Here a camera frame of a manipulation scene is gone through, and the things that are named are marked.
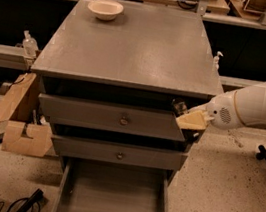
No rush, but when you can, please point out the white bowl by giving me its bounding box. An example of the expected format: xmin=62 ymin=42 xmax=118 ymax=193
xmin=88 ymin=0 xmax=124 ymax=21

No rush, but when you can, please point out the grey open bottom drawer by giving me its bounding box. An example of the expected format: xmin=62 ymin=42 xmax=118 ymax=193
xmin=52 ymin=158 xmax=169 ymax=212

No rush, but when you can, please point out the black device on floor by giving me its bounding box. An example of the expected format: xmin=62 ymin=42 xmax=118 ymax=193
xmin=6 ymin=189 xmax=44 ymax=212

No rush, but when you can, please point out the brown cardboard box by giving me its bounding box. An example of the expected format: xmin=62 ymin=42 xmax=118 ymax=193
xmin=0 ymin=73 xmax=53 ymax=157

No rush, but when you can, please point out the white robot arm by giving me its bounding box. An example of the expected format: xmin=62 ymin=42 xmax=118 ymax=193
xmin=176 ymin=82 xmax=266 ymax=130

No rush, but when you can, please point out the white pump bottle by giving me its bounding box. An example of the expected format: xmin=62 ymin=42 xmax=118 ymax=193
xmin=213 ymin=51 xmax=224 ymax=70

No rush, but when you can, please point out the clear plastic bottle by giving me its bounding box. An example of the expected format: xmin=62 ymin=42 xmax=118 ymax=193
xmin=22 ymin=30 xmax=39 ymax=58

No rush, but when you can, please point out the grey top drawer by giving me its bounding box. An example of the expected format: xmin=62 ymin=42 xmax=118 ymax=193
xmin=39 ymin=94 xmax=185 ymax=142

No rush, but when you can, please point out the grey drawer cabinet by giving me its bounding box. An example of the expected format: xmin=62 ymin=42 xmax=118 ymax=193
xmin=16 ymin=0 xmax=239 ymax=193

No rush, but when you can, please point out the grey middle drawer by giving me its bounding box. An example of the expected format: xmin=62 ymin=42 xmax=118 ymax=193
xmin=52 ymin=134 xmax=188 ymax=172

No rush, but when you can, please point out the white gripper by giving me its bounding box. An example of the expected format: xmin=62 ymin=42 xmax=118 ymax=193
xmin=176 ymin=92 xmax=243 ymax=131

